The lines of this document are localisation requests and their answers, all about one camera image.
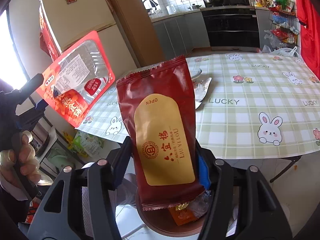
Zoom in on kitchen faucet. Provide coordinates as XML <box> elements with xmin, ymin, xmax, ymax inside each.
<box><xmin>143</xmin><ymin>0</ymin><xmax>158</xmax><ymax>15</ymax></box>

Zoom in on beige refrigerator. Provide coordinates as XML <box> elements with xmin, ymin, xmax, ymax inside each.
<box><xmin>40</xmin><ymin>0</ymin><xmax>137</xmax><ymax>78</ymax></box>

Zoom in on pink trash bin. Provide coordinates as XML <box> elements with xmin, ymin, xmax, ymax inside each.
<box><xmin>136</xmin><ymin>191</ymin><xmax>211</xmax><ymax>237</ymax></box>

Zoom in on person's left hand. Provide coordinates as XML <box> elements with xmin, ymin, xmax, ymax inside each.
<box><xmin>1</xmin><ymin>131</ymin><xmax>41</xmax><ymax>189</ymax></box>

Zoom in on orange snack wrapper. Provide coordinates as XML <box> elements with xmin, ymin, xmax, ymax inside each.
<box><xmin>168</xmin><ymin>203</ymin><xmax>197</xmax><ymax>226</ymax></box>

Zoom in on white floral card package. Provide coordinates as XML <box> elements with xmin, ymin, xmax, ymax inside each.
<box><xmin>193</xmin><ymin>77</ymin><xmax>212</xmax><ymax>109</ymax></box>

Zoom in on black wok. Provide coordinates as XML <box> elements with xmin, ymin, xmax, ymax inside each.
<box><xmin>204</xmin><ymin>0</ymin><xmax>223</xmax><ymax>8</ymax></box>

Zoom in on black oven range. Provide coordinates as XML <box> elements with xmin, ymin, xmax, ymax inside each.
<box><xmin>201</xmin><ymin>7</ymin><xmax>260</xmax><ymax>49</ymax></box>

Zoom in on wooden partition pillar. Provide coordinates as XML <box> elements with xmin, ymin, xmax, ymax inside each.
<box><xmin>110</xmin><ymin>0</ymin><xmax>165</xmax><ymax>67</ymax></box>

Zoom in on red hanging apron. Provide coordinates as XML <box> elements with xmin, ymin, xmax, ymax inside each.
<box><xmin>296</xmin><ymin>0</ymin><xmax>319</xmax><ymax>78</ymax></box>

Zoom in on steel cooking pot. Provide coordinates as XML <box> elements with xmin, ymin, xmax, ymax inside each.
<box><xmin>188</xmin><ymin>4</ymin><xmax>202</xmax><ymax>10</ymax></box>

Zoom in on red clear plastic tray package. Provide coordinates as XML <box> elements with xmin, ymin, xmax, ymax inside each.
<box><xmin>36</xmin><ymin>31</ymin><xmax>115</xmax><ymax>128</ymax></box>

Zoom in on dark red wet-wipe packet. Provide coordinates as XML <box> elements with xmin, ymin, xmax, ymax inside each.
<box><xmin>116</xmin><ymin>56</ymin><xmax>204</xmax><ymax>211</ymax></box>

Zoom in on wire snack rack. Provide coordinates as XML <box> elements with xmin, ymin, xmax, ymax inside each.
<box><xmin>264</xmin><ymin>0</ymin><xmax>300</xmax><ymax>49</ymax></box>

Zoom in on red bag beside fridge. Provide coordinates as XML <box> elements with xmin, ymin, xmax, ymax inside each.
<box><xmin>39</xmin><ymin>5</ymin><xmax>61</xmax><ymax>62</ymax></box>

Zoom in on grey kitchen cabinets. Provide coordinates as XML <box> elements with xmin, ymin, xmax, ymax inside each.
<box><xmin>152</xmin><ymin>10</ymin><xmax>210</xmax><ymax>60</ymax></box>

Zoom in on green checked tablecloth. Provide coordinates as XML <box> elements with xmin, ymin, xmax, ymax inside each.
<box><xmin>75</xmin><ymin>52</ymin><xmax>320</xmax><ymax>160</ymax></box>

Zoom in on white electric kettle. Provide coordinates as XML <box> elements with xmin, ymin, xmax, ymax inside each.
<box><xmin>166</xmin><ymin>4</ymin><xmax>177</xmax><ymax>15</ymax></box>

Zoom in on white green plastic bag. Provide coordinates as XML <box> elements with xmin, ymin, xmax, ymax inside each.
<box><xmin>270</xmin><ymin>46</ymin><xmax>299</xmax><ymax>57</ymax></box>

